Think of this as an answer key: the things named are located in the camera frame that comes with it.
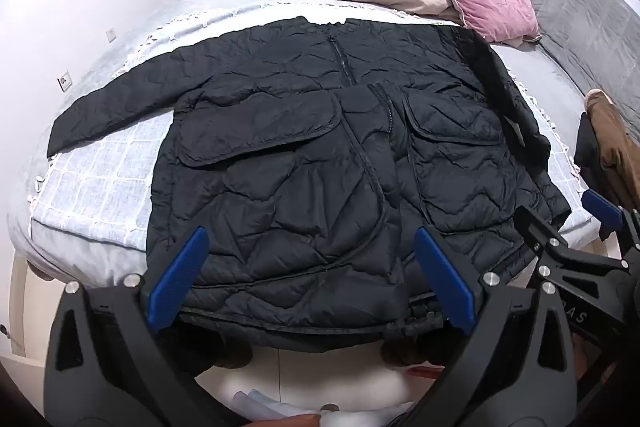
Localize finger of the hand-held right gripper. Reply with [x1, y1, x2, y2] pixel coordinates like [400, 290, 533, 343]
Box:
[581, 189, 640, 269]
[514, 204, 632, 294]

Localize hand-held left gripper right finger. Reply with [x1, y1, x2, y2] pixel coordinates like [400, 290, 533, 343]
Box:
[395, 227, 593, 427]

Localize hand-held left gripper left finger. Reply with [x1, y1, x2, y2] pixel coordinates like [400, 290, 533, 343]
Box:
[44, 227, 251, 427]

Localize black quilted jacket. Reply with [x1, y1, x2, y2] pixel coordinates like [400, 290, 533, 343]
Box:
[46, 16, 572, 350]

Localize brown cloth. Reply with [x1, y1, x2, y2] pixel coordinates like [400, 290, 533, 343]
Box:
[584, 89, 640, 208]

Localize dark brown slipper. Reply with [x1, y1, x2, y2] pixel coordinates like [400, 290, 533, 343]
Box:
[192, 332, 254, 376]

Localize white checked blanket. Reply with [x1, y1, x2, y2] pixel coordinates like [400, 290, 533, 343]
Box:
[27, 4, 583, 258]

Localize grey bed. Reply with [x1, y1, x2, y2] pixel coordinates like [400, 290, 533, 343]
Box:
[5, 0, 640, 288]

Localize white papers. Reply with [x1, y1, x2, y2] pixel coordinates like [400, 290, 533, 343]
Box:
[232, 389, 323, 424]

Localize grey quilted headboard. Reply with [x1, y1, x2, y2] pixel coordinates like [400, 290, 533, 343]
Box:
[485, 0, 640, 142]

